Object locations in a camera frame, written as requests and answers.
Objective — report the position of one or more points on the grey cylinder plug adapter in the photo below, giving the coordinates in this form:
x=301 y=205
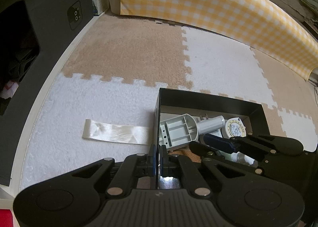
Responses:
x=210 y=125

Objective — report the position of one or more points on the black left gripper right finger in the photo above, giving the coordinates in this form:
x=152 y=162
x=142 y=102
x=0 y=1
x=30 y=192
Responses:
x=182 y=168

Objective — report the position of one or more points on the black cardboard box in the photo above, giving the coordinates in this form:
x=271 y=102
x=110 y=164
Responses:
x=171 y=103

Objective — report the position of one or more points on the white tissue box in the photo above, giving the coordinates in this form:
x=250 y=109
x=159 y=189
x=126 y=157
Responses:
x=100 y=6

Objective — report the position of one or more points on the black shelf panel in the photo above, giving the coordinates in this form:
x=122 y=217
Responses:
x=34 y=35

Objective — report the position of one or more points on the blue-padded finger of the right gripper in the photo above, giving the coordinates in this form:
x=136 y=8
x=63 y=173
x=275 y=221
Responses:
x=222 y=144

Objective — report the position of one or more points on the grey divided tray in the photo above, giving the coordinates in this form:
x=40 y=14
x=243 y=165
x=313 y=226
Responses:
x=178 y=132

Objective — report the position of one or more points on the white foam mat tile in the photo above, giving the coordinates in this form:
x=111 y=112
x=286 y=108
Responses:
x=224 y=66

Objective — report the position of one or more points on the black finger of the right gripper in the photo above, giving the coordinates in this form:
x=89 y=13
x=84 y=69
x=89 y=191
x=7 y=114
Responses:
x=207 y=152

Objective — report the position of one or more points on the yellow checkered blanket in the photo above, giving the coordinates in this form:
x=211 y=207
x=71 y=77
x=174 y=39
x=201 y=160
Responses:
x=260 y=24

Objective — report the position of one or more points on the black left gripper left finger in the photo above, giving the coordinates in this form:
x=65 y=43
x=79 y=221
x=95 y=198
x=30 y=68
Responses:
x=131 y=169

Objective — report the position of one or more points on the black wall socket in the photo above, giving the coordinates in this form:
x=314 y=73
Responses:
x=74 y=15

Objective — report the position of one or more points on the round cork coaster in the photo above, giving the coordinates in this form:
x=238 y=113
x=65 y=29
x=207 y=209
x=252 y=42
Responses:
x=186 y=152

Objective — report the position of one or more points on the brown foam mat tile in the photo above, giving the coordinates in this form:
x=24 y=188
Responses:
x=132 y=49

